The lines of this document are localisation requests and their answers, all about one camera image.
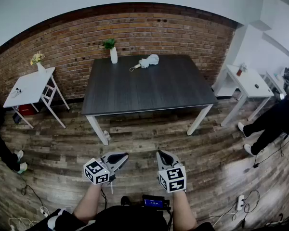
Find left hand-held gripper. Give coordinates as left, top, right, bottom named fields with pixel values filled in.
left=83, top=152, right=130, bottom=185

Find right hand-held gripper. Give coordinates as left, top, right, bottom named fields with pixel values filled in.
left=156, top=149, right=187, bottom=193

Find white umbrella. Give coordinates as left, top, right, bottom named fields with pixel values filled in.
left=129, top=54, right=159, bottom=73

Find person's right forearm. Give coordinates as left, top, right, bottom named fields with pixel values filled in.
left=170, top=190, right=198, bottom=231

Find person's left forearm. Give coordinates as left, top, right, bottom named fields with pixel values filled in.
left=72, top=182, right=105, bottom=224

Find black chest screen device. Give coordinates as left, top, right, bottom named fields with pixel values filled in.
left=142, top=194, right=171, bottom=211

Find person's black clothing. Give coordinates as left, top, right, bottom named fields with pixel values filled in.
left=26, top=204, right=215, bottom=231

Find dark wooden table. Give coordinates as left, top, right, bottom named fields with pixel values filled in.
left=81, top=54, right=219, bottom=146

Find white power strip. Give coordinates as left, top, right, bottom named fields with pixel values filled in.
left=236, top=194, right=246, bottom=212

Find person's white shoe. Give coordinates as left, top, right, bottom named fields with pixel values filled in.
left=47, top=208, right=66, bottom=231

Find white wooden chair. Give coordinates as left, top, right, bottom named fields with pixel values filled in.
left=39, top=79, right=57, bottom=112

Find red box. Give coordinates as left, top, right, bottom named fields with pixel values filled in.
left=18, top=103, right=37, bottom=116

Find tall white vase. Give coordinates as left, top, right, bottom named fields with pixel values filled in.
left=110, top=46, right=118, bottom=64

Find white side table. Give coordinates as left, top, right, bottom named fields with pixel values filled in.
left=2, top=66, right=70, bottom=129
left=211, top=64, right=275, bottom=128

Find red bottle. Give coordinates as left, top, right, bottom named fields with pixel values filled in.
left=236, top=63, right=248, bottom=77

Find green plant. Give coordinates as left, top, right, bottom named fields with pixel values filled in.
left=102, top=38, right=117, bottom=50

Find yellow flowers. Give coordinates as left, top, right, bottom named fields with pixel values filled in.
left=30, top=51, right=45, bottom=66

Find low white table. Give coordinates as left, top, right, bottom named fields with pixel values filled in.
left=263, top=71, right=288, bottom=98

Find black cable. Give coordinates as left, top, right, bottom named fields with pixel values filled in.
left=243, top=128, right=289, bottom=174
left=18, top=172, right=47, bottom=210

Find white cable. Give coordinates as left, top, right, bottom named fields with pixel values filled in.
left=8, top=216, right=40, bottom=231

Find white wall shelf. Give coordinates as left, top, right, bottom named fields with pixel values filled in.
left=250, top=19, right=273, bottom=32

